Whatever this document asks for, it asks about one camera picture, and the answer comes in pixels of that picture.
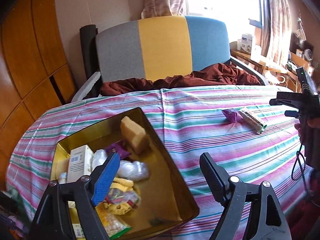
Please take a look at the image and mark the striped bed sheet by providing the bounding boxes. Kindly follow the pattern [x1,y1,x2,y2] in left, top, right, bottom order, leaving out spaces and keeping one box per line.
[6,86,305,239]

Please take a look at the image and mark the white cardboard box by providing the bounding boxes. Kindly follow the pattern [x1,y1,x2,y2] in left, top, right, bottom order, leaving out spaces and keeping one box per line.
[237,34,255,55]

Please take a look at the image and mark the person's right hand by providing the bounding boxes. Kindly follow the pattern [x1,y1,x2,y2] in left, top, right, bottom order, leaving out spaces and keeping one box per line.
[295,118,320,145]

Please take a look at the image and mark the tricolour armchair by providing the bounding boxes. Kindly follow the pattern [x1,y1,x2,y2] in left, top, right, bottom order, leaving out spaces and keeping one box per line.
[72,16,268,102]

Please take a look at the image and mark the purple snack packet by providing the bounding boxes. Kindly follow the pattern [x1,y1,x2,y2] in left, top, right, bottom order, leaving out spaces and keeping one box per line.
[222,109,243,123]
[104,140,131,160]

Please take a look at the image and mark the black cable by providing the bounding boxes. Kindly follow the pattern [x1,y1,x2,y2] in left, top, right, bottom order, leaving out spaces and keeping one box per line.
[291,142,313,198]

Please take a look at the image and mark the yellow snack bag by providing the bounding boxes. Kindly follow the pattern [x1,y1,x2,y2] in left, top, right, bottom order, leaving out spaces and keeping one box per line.
[96,177,141,216]

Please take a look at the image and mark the yellow sponge block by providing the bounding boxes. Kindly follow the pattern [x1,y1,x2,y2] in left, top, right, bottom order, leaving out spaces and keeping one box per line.
[120,116,149,154]

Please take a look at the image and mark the maroon blanket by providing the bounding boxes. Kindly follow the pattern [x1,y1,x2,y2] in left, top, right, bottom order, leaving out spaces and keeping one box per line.
[100,63,260,96]

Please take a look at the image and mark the wafer biscuit packet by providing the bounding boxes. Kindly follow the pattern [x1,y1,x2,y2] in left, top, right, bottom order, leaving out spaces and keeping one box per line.
[238,107,267,134]

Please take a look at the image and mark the maroon gold gift box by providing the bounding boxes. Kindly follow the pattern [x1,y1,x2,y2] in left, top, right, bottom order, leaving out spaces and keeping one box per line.
[51,108,199,239]

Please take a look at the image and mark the clear plastic bag bundle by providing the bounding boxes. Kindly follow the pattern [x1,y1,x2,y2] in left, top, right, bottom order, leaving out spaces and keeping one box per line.
[117,160,150,181]

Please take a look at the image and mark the wooden wardrobe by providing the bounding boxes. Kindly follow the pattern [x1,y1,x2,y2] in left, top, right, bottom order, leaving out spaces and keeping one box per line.
[1,0,78,189]

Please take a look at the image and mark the wooden desk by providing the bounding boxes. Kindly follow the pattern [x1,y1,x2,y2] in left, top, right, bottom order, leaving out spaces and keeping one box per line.
[231,49,287,74]

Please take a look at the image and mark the pink striped curtain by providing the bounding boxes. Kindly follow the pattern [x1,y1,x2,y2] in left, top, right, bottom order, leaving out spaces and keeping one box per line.
[261,0,292,66]

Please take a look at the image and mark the white small carton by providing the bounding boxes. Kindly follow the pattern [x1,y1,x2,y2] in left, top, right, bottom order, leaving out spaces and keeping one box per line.
[67,145,94,183]

